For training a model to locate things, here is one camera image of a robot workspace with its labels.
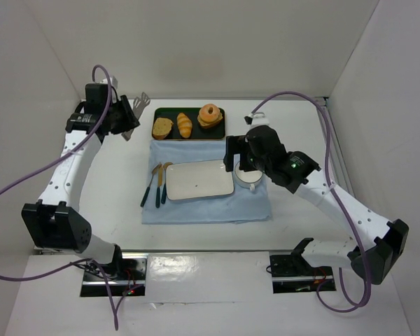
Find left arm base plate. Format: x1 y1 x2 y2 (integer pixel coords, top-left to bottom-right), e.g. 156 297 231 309
78 254 148 298

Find green handled fork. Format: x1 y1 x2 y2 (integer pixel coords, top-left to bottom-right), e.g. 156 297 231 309
155 163 163 208

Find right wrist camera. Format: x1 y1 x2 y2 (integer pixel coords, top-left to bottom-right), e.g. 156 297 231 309
244 111 270 129

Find sliced brown bread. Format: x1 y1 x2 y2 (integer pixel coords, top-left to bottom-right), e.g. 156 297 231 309
152 118 174 140

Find orange glazed donut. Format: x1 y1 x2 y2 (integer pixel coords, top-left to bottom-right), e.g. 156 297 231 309
199 104 221 123

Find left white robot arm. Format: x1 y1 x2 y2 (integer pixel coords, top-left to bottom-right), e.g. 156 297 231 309
21 80 139 277

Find white rectangular plate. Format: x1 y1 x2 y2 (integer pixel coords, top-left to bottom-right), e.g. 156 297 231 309
166 160 235 201

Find aluminium frame rail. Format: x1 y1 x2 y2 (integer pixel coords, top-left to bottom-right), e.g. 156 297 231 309
314 97 354 195

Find golden croissant roll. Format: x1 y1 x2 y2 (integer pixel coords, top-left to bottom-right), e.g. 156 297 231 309
176 113 193 139

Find purple cable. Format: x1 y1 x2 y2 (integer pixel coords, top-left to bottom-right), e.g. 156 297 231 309
0 64 127 332
250 90 374 312

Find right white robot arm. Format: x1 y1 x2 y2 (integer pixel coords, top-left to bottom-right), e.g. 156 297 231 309
223 125 409 285

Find green handled knife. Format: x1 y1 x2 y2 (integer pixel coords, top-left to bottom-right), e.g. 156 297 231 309
140 165 159 207

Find light blue cloth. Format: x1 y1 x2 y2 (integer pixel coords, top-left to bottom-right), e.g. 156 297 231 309
141 140 272 225

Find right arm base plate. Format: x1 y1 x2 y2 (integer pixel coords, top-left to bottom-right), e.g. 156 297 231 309
265 254 336 294

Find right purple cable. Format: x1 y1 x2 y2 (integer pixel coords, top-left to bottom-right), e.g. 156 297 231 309
250 90 374 312

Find green handled spoon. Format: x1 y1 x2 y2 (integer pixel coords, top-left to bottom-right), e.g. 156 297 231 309
160 162 172 204

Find metal serving tongs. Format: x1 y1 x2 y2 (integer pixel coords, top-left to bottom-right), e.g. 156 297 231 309
120 92 151 141

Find white round cup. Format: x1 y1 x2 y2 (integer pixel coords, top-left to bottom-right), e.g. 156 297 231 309
233 164 263 193

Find bread slice under donut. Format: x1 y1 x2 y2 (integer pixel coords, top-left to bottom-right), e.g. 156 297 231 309
197 113 223 129

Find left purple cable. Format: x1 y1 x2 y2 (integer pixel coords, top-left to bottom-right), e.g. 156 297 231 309
0 64 127 332

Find dark green tray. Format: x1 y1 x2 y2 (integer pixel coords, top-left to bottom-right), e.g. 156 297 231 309
153 107 226 141

